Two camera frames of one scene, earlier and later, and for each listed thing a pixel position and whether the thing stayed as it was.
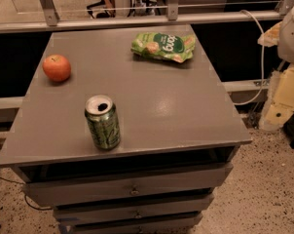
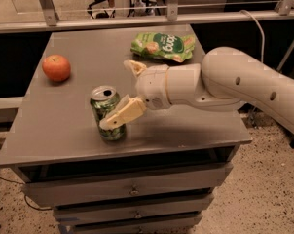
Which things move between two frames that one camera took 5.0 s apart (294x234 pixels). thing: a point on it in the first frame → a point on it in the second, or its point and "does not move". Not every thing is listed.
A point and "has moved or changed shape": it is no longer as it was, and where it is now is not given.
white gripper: [291, 38] → [151, 88]
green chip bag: [169, 46] does not move
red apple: [56, 67] does not move
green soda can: [102, 115] has moved or changed shape
